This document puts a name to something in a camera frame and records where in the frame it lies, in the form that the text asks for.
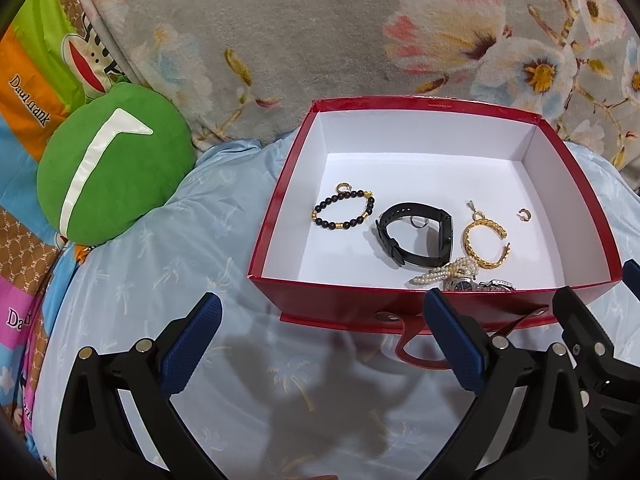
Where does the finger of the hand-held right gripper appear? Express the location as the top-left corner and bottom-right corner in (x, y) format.
(622, 259), (640, 302)
(552, 286), (640, 480)

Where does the red box with strap handle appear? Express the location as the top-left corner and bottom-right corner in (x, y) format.
(247, 95), (623, 368)

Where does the green round cushion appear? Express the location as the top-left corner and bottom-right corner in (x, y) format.
(36, 82), (193, 247)

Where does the pearl and gold bracelet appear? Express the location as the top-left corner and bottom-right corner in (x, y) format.
(410, 256), (481, 287)

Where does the twisted gold bangle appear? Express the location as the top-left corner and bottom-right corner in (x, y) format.
(462, 200), (512, 270)

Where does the silver wristwatch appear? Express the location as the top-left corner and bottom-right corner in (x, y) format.
(442, 275), (516, 293)

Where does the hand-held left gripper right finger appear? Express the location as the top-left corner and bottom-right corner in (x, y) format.
(415, 289), (591, 480)

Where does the grey floral blanket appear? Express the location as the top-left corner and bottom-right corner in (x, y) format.
(80, 0), (640, 171)

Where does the black and gold bead bracelet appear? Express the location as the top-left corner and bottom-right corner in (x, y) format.
(312, 189), (376, 232)

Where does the light blue palm print sheet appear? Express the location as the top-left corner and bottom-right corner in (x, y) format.
(30, 132), (640, 480)

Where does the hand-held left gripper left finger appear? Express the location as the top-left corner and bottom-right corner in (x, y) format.
(57, 292), (223, 480)

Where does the black smart watch band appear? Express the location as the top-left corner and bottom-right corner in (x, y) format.
(375, 202), (455, 267)

